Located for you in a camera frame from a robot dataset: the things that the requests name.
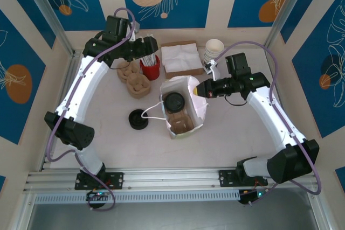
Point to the bundle of white straws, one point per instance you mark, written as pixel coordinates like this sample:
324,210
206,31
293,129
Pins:
151,59

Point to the white and green paper bag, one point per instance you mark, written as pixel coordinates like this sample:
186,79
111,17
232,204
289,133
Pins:
198,108

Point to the black plastic cup lid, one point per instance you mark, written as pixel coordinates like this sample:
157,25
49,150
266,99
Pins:
174,102

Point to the brown pulp cup carrier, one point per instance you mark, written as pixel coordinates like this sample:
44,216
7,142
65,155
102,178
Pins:
183,125

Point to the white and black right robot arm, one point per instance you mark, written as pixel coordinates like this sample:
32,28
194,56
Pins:
270,122

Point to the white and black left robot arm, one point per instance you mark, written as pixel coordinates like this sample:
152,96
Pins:
90,84

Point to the red straw holder cup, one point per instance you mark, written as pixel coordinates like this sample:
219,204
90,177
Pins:
150,69

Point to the brown cardboard napkin box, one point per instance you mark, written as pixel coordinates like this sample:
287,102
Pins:
172,73

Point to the white paper napkins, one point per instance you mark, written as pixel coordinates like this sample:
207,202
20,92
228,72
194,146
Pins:
180,56

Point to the stack of pulp cup carriers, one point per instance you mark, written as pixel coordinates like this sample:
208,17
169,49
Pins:
138,87

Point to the stack of paper cups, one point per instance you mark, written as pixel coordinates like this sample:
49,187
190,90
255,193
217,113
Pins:
213,47

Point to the black controller board with LED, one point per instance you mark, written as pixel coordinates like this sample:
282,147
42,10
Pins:
253,195
97,195

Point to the aluminium frame post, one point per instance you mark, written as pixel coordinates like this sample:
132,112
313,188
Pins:
51,17
283,12

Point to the aluminium side frame rail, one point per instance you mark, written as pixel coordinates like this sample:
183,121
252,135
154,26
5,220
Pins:
67,84

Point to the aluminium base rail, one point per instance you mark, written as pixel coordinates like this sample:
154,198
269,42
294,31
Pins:
172,177

